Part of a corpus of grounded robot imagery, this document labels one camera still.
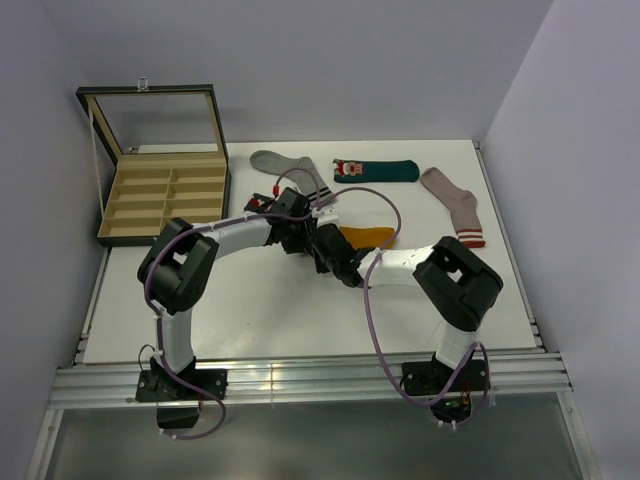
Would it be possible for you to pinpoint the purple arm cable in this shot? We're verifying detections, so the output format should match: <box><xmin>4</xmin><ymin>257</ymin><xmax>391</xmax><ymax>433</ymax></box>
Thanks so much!
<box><xmin>312</xmin><ymin>187</ymin><xmax>494</xmax><ymax>430</ymax></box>
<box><xmin>144</xmin><ymin>168</ymin><xmax>326</xmax><ymax>441</ymax></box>

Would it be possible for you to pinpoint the black compartment box beige lining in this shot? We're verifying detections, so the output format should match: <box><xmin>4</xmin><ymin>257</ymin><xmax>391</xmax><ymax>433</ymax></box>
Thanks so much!
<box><xmin>76</xmin><ymin>78</ymin><xmax>231</xmax><ymax>248</ymax></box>

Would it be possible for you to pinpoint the aluminium rail frame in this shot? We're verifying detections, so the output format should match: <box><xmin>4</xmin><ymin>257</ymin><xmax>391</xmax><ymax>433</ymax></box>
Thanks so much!
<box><xmin>28</xmin><ymin>140</ymin><xmax>600</xmax><ymax>479</ymax></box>

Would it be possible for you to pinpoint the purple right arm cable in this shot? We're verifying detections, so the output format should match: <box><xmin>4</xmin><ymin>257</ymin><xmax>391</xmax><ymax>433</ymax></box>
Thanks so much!
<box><xmin>312</xmin><ymin>187</ymin><xmax>494</xmax><ymax>430</ymax></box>

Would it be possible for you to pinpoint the dark green reindeer sock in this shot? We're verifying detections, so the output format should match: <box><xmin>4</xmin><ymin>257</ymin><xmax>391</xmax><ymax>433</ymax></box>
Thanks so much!
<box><xmin>333</xmin><ymin>159</ymin><xmax>420</xmax><ymax>184</ymax></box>

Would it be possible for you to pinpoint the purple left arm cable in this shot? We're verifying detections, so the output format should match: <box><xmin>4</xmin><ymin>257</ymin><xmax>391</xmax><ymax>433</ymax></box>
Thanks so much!
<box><xmin>144</xmin><ymin>168</ymin><xmax>326</xmax><ymax>441</ymax></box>

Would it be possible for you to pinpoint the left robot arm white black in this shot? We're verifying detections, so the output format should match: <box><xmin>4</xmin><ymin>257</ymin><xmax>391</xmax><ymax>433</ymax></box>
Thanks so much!
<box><xmin>137</xmin><ymin>188</ymin><xmax>311</xmax><ymax>399</ymax></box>

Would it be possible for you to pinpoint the taupe sock red cuff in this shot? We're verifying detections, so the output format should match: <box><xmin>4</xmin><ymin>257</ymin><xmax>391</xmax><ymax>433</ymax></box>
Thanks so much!
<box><xmin>419</xmin><ymin>167</ymin><xmax>486</xmax><ymax>249</ymax></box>

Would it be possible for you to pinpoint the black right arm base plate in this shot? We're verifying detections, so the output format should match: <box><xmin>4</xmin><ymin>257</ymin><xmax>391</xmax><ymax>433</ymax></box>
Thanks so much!
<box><xmin>401</xmin><ymin>360</ymin><xmax>488</xmax><ymax>396</ymax></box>

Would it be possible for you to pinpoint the grey striped sock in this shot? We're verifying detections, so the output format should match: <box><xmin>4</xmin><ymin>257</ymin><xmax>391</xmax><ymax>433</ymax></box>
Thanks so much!
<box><xmin>249</xmin><ymin>150</ymin><xmax>337</xmax><ymax>206</ymax></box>

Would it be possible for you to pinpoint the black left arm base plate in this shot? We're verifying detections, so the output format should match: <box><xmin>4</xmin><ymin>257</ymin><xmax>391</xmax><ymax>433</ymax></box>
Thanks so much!
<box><xmin>135</xmin><ymin>369</ymin><xmax>227</xmax><ymax>403</ymax></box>

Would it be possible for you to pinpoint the mustard yellow sock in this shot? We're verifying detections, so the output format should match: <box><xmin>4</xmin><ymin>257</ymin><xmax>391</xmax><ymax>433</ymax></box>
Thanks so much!
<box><xmin>339</xmin><ymin>226</ymin><xmax>395</xmax><ymax>249</ymax></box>

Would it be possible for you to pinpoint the navy santa sock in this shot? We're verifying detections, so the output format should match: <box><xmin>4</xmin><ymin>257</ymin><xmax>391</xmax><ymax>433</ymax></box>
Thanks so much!
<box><xmin>244</xmin><ymin>193</ymin><xmax>274</xmax><ymax>214</ymax></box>

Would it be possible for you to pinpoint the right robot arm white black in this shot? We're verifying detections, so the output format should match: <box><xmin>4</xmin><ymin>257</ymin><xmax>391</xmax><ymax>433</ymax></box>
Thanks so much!
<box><xmin>310</xmin><ymin>224</ymin><xmax>504</xmax><ymax>390</ymax></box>

